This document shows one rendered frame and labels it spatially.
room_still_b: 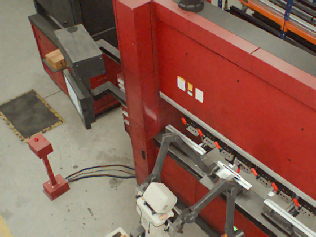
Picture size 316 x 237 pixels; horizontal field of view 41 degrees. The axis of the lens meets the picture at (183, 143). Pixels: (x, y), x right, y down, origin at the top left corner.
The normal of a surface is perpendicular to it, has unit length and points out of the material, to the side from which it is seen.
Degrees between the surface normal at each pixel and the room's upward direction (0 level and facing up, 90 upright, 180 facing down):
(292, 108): 90
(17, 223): 0
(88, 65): 90
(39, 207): 0
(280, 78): 90
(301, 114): 90
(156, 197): 48
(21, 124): 0
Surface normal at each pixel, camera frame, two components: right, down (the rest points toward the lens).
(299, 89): -0.72, 0.50
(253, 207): 0.00, -0.68
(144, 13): 0.69, 0.53
